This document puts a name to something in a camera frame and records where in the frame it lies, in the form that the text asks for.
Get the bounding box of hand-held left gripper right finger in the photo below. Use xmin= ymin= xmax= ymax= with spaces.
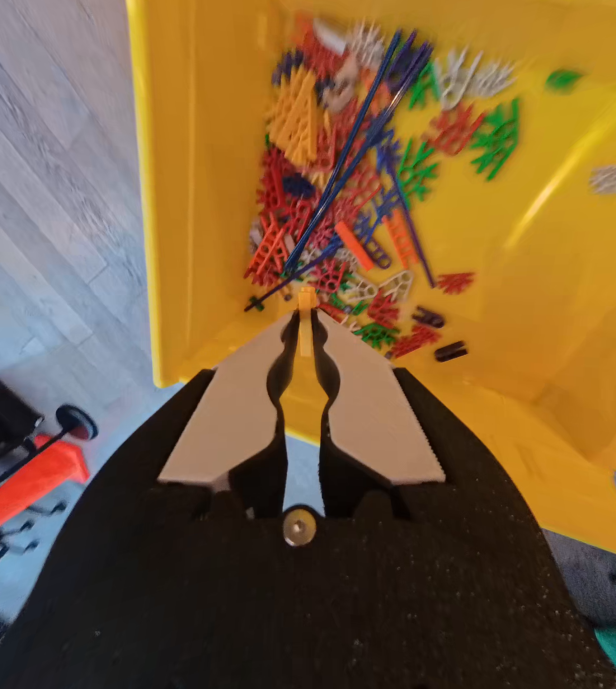
xmin=310 ymin=310 xmax=446 ymax=519

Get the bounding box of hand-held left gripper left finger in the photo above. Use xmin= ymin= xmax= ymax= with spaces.
xmin=157 ymin=311 xmax=300 ymax=519

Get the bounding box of orange fan-shaped connector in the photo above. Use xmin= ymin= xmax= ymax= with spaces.
xmin=297 ymin=287 xmax=318 ymax=358

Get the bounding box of small yellow plastic bin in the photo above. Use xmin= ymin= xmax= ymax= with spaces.
xmin=125 ymin=0 xmax=616 ymax=561

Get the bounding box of small pile of toy pieces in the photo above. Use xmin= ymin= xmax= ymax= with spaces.
xmin=243 ymin=19 xmax=616 ymax=361

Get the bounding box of orange traffic cone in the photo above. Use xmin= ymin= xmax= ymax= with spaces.
xmin=0 ymin=433 xmax=90 ymax=550

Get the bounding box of grey fuzzy cloth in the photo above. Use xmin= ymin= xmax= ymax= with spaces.
xmin=542 ymin=508 xmax=616 ymax=628

